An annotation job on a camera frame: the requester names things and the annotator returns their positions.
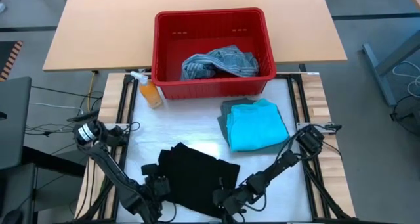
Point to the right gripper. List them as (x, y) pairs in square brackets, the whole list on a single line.
[(234, 199)]

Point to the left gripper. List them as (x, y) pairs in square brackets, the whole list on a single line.
[(157, 184)]

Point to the black garment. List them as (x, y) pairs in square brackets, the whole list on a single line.
[(197, 178)]

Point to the turquoise garment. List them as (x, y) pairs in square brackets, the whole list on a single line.
[(256, 125)]

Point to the grey-green pants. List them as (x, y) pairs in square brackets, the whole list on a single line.
[(224, 119)]

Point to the grey striped shirt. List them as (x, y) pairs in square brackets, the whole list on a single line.
[(226, 61)]

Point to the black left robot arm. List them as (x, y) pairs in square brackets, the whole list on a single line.
[(108, 171)]

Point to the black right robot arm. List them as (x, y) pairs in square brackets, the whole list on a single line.
[(295, 155)]

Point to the red plastic laundry bin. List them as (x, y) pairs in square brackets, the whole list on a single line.
[(197, 23)]

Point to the orange spray bottle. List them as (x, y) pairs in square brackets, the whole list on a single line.
[(151, 94)]

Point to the dark grey cabinet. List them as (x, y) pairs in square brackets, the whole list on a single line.
[(16, 191)]

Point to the dark grey flat panel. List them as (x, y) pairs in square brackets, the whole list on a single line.
[(13, 125)]

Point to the black round stand base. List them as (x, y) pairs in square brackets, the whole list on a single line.
[(407, 117)]

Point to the grey metal desk leg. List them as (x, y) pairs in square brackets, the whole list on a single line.
[(377, 69)]

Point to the black hazard-striped floor mat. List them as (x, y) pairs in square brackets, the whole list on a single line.
[(6, 53)]

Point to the black aluminium table frame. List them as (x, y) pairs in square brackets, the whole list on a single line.
[(305, 75)]

